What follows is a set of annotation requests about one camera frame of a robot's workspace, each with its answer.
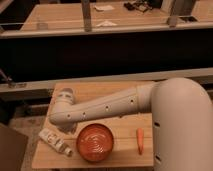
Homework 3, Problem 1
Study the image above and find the white plastic bottle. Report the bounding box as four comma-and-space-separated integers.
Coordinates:
39, 128, 72, 157

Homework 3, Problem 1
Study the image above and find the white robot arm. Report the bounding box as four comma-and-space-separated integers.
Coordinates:
49, 78, 213, 171

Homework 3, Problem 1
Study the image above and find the orange ceramic bowl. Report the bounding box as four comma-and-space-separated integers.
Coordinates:
76, 123, 114, 163

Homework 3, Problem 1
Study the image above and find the white paper cup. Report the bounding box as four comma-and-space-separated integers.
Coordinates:
61, 88, 73, 94

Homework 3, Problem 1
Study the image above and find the orange carrot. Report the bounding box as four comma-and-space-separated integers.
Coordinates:
136, 128, 144, 155

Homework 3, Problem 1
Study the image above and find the clear plastic cup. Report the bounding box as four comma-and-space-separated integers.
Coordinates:
36, 20, 48, 30

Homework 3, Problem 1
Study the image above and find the wooden back bench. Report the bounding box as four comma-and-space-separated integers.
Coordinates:
0, 0, 213, 38

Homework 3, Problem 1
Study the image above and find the white crumpled paper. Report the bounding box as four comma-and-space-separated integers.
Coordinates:
96, 20, 117, 27

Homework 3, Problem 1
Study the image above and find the white paper sheet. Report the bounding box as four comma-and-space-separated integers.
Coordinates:
94, 5, 114, 11

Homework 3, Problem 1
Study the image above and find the black tools pile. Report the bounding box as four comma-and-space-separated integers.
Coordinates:
123, 0, 152, 13

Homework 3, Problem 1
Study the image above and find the metal clamp bracket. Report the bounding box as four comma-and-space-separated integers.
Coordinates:
0, 68, 27, 88

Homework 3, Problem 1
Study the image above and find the grey metal post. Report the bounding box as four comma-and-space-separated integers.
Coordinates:
81, 0, 92, 32
167, 0, 187, 27

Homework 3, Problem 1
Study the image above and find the grey metal post right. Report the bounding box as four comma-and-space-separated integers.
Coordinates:
167, 0, 187, 27

